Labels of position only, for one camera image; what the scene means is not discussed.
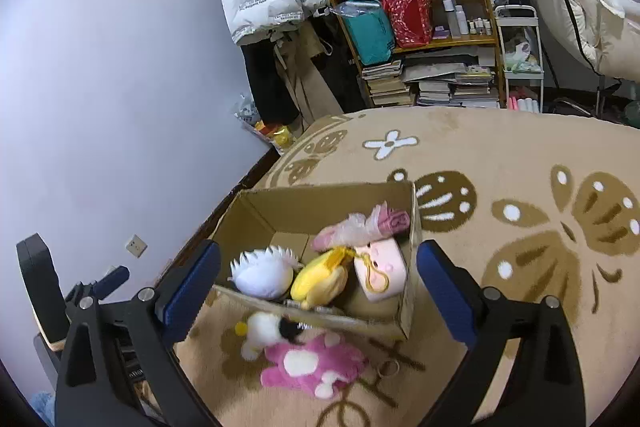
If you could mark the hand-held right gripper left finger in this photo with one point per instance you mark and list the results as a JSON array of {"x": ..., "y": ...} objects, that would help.
[{"x": 192, "y": 292}]

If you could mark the teal bag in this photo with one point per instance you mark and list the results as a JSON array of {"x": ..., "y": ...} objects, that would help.
[{"x": 370, "y": 34}]

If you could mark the pale green bag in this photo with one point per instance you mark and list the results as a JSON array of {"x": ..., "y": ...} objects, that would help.
[{"x": 522, "y": 64}]

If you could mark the yellow wooden shelf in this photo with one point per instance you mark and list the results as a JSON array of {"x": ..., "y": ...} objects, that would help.
[{"x": 470, "y": 41}]

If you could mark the pink and white plush paw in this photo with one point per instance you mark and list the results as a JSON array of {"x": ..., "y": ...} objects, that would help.
[{"x": 345, "y": 362}]

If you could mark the stack of papers and magazines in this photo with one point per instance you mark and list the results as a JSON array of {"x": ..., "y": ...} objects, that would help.
[{"x": 450, "y": 92}]

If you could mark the white metal cart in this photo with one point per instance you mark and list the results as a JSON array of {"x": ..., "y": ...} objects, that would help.
[{"x": 515, "y": 11}]

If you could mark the clear plastic bag of goods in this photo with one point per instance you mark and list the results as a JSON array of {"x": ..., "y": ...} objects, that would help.
[{"x": 272, "y": 134}]

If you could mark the white and black plush toy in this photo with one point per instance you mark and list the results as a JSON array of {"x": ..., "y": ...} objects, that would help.
[{"x": 262, "y": 329}]

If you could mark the pale spiky-haired plush doll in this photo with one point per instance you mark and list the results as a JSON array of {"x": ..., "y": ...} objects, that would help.
[{"x": 260, "y": 274}]

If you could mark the pink swirl roll plush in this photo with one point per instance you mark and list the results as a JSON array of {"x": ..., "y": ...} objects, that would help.
[{"x": 385, "y": 264}]

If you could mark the beige hanging trousers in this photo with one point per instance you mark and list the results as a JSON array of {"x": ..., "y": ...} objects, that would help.
[{"x": 310, "y": 92}]

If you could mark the black hanging garment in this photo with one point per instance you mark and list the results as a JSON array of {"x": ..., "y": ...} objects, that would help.
[{"x": 265, "y": 82}]

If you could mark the cardboard box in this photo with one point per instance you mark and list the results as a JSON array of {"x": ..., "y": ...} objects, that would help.
[{"x": 280, "y": 212}]

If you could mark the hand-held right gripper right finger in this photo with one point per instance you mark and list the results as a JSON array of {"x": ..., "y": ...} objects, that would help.
[{"x": 445, "y": 292}]

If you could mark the stack of books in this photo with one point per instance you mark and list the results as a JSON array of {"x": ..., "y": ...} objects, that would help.
[{"x": 385, "y": 87}]

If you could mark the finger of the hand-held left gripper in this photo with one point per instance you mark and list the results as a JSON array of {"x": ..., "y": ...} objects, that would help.
[
  {"x": 42, "y": 287},
  {"x": 114, "y": 279}
]

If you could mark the beige patterned blanket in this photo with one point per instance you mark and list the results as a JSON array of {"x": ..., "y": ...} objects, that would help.
[{"x": 500, "y": 147}]

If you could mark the red patterned bag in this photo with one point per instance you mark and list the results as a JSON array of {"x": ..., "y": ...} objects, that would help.
[{"x": 407, "y": 22}]

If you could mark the blue cloth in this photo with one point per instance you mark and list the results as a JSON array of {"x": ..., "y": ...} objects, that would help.
[{"x": 42, "y": 409}]

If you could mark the row of cosmetic bottles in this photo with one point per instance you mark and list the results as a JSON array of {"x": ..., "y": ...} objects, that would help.
[{"x": 452, "y": 17}]

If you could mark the yellow plush toy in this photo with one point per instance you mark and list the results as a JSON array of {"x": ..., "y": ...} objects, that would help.
[{"x": 320, "y": 282}]

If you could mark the white wall socket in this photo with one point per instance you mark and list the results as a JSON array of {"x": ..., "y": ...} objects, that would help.
[{"x": 136, "y": 246}]

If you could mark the pink package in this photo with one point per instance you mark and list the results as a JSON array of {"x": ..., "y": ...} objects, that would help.
[{"x": 350, "y": 229}]

